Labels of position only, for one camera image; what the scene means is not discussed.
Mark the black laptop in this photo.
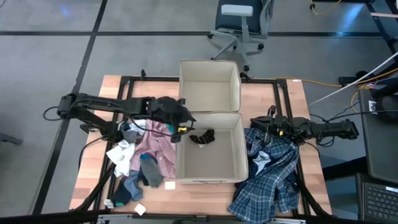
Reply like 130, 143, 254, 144
355, 172, 398, 224

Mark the pink shirt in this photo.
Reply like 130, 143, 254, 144
129, 119, 178, 180

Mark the grey sock with teal cuff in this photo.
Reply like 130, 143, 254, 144
139, 153, 165, 188

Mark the silver metal bracket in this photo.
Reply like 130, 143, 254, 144
96, 213, 307, 224

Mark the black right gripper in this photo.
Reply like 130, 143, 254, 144
250, 105, 301, 144

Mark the black power strip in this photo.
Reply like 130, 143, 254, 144
338, 70, 368, 88

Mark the black mounting beam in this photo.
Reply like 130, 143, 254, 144
0, 208, 398, 224

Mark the white cable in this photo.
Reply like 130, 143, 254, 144
308, 51, 398, 106

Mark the yellow cable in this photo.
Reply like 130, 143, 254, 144
269, 67, 398, 113
310, 0, 343, 16

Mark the black rounded object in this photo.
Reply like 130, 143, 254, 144
371, 79, 398, 123

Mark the wooden strip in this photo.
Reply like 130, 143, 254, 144
369, 11, 398, 19

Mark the black stand frame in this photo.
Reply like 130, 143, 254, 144
312, 0, 398, 55

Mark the grey furniture leg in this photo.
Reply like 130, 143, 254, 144
0, 131, 24, 146

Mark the blue plaid shirt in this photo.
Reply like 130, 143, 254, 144
228, 126, 301, 224

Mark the beige fabric storage bin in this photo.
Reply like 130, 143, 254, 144
175, 111, 249, 185
178, 59, 243, 113

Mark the dark side desk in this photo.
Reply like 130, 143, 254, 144
358, 86, 398, 185

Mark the black striped sock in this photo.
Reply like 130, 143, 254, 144
188, 129, 216, 146

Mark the grey office chair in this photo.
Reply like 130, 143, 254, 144
206, 0, 276, 72

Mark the white striped sock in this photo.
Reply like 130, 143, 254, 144
119, 119, 147, 144

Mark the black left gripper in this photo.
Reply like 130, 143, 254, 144
150, 96, 197, 144

